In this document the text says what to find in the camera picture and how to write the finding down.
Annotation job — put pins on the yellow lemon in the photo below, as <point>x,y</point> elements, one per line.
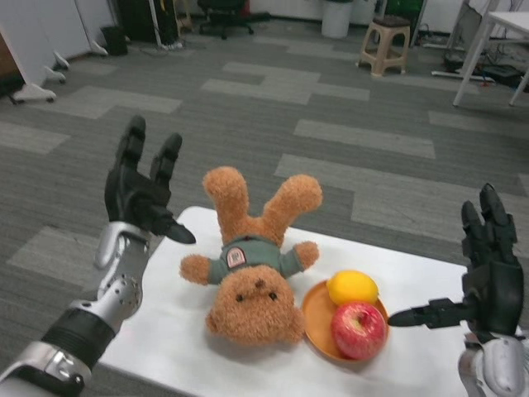
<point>351,287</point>

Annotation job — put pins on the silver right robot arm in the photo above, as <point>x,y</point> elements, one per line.
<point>500,368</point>

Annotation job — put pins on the red apple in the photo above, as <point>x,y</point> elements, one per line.
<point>357,331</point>

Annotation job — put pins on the black office chair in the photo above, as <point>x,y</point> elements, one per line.
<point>225,16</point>

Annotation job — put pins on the brown plush toy bear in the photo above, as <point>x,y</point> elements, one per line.
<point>252,297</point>

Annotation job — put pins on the wide white partition board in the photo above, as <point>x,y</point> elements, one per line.
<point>29,41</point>

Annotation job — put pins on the black trash bin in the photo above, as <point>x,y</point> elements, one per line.
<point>115,41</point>

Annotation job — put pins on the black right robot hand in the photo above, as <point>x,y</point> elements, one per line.
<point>492,281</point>

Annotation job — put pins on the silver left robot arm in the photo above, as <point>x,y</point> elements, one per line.
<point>111,293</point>

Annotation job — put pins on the beige plastic stool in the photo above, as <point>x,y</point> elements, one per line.
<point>386,45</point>

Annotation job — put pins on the orange round plate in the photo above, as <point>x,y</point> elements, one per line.
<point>318,326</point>

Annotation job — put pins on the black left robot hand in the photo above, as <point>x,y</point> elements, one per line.
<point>132,194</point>

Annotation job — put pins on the brown cardboard box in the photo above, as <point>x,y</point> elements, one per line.
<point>7,58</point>

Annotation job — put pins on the white desk with metal legs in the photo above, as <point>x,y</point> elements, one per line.
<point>475,54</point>

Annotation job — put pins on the white plant pot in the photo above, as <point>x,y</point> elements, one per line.
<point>336,20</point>

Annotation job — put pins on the narrow white partition board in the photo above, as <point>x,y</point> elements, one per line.
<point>89,20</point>

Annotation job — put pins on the black cabinet with green light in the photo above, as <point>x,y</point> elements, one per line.
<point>407,14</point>

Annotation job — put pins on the small wooden stool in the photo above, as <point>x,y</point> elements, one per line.
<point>184,16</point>

